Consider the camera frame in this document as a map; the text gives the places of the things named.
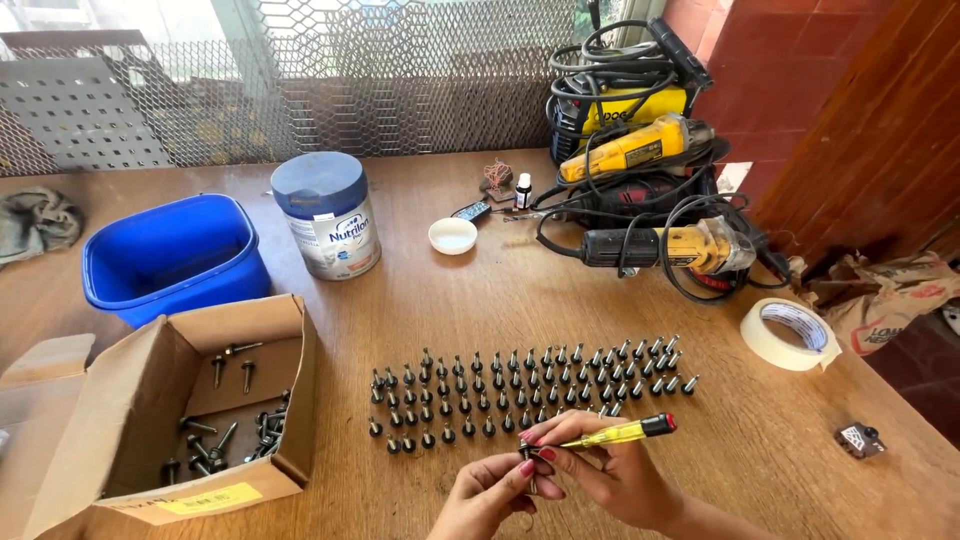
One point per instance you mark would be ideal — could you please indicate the roll of masking tape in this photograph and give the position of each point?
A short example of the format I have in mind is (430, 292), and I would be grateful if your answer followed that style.
(761, 334)

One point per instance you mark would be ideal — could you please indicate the red and black power drill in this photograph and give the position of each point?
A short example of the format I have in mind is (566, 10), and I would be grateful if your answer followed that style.
(637, 199)

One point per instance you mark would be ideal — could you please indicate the yellow angle grinder with disc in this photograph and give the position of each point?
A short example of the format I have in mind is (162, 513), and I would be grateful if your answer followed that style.
(630, 152)

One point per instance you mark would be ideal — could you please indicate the white paper scrap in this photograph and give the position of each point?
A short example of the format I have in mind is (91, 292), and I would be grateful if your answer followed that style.
(733, 178)

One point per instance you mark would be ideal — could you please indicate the grey crumpled cloth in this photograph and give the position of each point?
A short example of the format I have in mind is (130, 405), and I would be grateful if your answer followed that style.
(37, 221)

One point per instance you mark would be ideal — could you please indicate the yellow screwdriver with red cap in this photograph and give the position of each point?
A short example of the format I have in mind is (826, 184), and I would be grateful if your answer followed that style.
(626, 431)

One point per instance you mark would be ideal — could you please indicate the heap of loose boxed screws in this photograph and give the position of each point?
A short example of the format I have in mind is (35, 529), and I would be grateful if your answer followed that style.
(259, 435)

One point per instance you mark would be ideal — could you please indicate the small white dropper bottle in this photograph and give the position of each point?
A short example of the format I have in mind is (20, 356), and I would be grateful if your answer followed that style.
(523, 193)

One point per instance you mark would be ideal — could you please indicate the crumpled brown paper bag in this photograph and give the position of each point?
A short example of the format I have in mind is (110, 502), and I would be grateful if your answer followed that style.
(885, 300)

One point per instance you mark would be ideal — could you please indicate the perforated grey metal sheet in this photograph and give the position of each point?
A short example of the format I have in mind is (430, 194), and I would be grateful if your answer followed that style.
(75, 112)

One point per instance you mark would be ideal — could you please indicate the person's right hand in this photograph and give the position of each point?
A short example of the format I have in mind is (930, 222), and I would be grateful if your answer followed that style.
(615, 472)

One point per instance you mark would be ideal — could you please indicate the open cardboard box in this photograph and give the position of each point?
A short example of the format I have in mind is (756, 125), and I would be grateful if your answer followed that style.
(112, 420)

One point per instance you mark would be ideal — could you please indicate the small white plastic lid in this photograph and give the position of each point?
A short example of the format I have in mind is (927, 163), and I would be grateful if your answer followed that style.
(452, 235)

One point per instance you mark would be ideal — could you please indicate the dark wooden door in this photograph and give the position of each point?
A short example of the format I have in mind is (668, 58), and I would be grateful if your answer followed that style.
(877, 127)

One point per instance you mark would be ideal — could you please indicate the single black hex screw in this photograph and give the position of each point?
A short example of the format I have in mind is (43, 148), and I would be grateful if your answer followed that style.
(529, 451)

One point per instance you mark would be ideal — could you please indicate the tin can with blue lid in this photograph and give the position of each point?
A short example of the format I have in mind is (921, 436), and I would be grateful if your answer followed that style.
(334, 225)

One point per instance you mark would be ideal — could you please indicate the yellow welding machine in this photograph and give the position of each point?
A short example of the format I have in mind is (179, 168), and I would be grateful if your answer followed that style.
(637, 105)

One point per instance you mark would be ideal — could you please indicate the rows of standing black screws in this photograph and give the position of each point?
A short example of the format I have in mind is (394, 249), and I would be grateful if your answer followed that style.
(525, 386)

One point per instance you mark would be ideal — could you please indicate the expanded metal mesh screen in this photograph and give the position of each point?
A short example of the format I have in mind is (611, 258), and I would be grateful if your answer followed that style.
(390, 75)

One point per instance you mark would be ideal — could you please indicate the metal drill bit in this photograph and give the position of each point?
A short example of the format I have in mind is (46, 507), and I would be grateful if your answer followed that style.
(525, 217)

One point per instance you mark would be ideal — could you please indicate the blue plastic tub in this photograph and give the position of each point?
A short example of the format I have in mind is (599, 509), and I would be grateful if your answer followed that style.
(176, 259)

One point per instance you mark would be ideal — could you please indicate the black key fob remote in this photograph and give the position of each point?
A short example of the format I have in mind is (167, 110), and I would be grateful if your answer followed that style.
(472, 211)

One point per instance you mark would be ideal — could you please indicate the small black patterned gadget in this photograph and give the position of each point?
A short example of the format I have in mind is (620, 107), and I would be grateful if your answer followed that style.
(859, 441)

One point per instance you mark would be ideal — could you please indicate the person's left hand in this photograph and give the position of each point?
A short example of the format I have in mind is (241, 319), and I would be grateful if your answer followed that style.
(480, 499)

